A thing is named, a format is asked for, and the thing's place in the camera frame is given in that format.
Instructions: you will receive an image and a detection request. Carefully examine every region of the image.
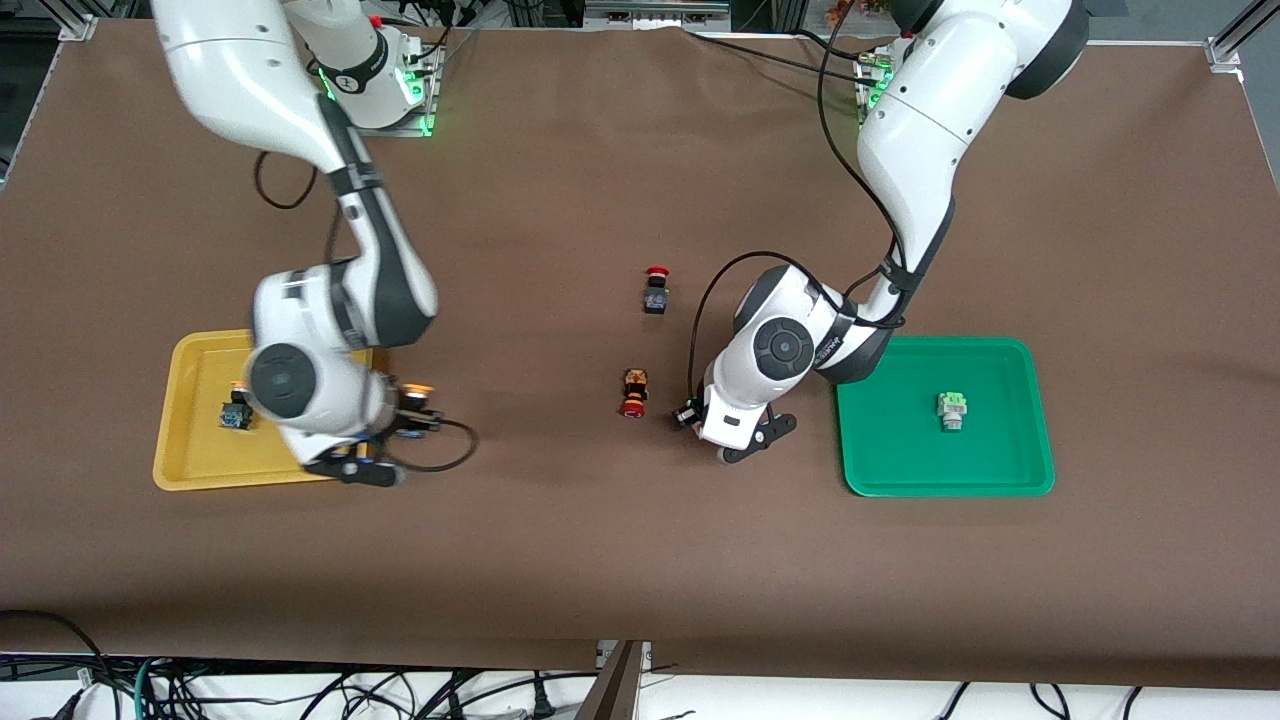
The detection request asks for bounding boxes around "brown table cover mat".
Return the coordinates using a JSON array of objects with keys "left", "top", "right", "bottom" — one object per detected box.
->
[{"left": 0, "top": 18, "right": 1280, "bottom": 691}]

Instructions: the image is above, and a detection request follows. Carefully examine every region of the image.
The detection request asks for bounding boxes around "yellow plastic tray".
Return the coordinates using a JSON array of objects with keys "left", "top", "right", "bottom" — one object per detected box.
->
[{"left": 152, "top": 321, "right": 375, "bottom": 492}]

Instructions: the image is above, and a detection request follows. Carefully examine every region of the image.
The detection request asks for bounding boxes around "green plastic tray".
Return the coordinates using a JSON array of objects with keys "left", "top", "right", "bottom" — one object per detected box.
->
[{"left": 833, "top": 336, "right": 1057, "bottom": 498}]

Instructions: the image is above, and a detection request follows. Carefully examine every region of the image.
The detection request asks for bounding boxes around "brown wooden beam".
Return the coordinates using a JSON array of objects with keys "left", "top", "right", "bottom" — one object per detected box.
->
[{"left": 572, "top": 642, "right": 643, "bottom": 720}]

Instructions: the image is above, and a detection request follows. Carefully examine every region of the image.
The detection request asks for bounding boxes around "grey equipment box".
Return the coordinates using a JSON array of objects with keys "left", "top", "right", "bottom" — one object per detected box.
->
[{"left": 584, "top": 0, "right": 733, "bottom": 33}]

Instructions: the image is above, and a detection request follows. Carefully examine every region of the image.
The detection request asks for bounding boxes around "metal table edge bracket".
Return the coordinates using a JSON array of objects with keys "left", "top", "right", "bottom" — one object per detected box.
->
[{"left": 597, "top": 640, "right": 653, "bottom": 673}]

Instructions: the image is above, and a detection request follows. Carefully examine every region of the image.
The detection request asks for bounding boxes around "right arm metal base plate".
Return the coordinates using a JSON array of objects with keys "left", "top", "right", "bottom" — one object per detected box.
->
[{"left": 330, "top": 40, "right": 442, "bottom": 138}]

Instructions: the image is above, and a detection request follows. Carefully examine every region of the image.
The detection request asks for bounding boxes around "long black base cable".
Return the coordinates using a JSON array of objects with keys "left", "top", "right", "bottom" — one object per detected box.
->
[{"left": 685, "top": 28, "right": 866, "bottom": 83}]

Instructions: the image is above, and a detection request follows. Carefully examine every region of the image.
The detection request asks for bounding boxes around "green floor cable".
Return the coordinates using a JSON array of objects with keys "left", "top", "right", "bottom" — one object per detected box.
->
[{"left": 133, "top": 655, "right": 166, "bottom": 720}]

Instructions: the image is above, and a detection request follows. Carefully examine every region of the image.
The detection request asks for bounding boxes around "aluminium frame profile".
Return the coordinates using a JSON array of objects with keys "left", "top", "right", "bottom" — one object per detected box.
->
[
  {"left": 1205, "top": 0, "right": 1280, "bottom": 73},
  {"left": 55, "top": 0, "right": 98, "bottom": 43}
]

